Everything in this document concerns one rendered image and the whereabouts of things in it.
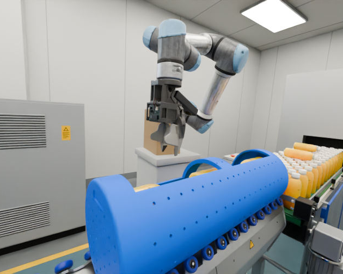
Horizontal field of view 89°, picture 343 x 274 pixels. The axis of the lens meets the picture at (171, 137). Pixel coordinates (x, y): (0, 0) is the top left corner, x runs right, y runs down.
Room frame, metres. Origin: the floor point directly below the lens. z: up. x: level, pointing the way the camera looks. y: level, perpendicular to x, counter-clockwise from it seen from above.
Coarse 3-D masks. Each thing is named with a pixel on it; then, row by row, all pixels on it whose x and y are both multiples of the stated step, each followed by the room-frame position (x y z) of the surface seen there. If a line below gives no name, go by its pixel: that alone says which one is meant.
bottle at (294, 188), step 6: (294, 180) 0.92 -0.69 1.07; (300, 180) 0.92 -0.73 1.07; (288, 186) 0.94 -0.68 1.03; (294, 186) 0.91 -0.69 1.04; (300, 186) 0.91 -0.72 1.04; (288, 192) 0.93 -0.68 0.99; (294, 192) 0.91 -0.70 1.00; (300, 192) 0.91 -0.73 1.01; (288, 204) 0.92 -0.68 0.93; (294, 204) 0.91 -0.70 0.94
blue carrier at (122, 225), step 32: (224, 160) 0.66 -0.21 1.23; (256, 160) 0.75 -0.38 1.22; (96, 192) 0.40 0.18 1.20; (128, 192) 0.37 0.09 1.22; (160, 192) 0.40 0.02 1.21; (192, 192) 0.45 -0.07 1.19; (224, 192) 0.51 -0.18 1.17; (256, 192) 0.62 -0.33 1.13; (96, 224) 0.40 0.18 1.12; (128, 224) 0.32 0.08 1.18; (160, 224) 0.35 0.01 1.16; (192, 224) 0.40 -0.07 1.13; (224, 224) 0.49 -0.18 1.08; (96, 256) 0.40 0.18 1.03; (128, 256) 0.29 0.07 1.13; (160, 256) 0.33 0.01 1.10
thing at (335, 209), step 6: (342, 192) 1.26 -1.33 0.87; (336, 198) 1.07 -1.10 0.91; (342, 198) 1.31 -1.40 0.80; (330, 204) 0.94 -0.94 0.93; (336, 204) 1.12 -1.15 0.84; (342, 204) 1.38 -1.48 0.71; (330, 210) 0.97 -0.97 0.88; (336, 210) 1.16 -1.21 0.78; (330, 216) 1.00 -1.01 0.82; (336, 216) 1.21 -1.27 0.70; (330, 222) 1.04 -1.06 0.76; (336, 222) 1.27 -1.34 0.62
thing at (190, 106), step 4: (176, 92) 0.51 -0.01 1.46; (180, 92) 0.52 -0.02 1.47; (176, 96) 0.51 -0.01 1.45; (180, 96) 0.52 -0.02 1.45; (184, 96) 0.53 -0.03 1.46; (180, 100) 0.52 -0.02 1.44; (184, 100) 0.53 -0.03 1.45; (188, 100) 0.54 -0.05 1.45; (184, 104) 0.53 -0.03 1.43; (188, 104) 0.54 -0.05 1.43; (192, 104) 0.55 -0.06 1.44; (184, 108) 0.55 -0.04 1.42; (188, 108) 0.54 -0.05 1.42; (192, 108) 0.56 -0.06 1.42; (196, 108) 0.57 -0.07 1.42; (184, 112) 0.58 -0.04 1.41; (188, 112) 0.56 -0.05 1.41; (192, 112) 0.56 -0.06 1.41; (196, 112) 0.57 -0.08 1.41
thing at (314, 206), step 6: (300, 198) 0.85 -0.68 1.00; (306, 198) 0.85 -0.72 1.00; (300, 204) 0.82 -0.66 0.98; (306, 204) 0.80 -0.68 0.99; (312, 204) 0.79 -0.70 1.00; (294, 210) 0.83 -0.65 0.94; (300, 210) 0.81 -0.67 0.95; (306, 210) 0.80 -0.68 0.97; (312, 210) 0.80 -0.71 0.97; (300, 216) 0.81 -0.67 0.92; (306, 216) 0.79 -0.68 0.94; (312, 216) 0.79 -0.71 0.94
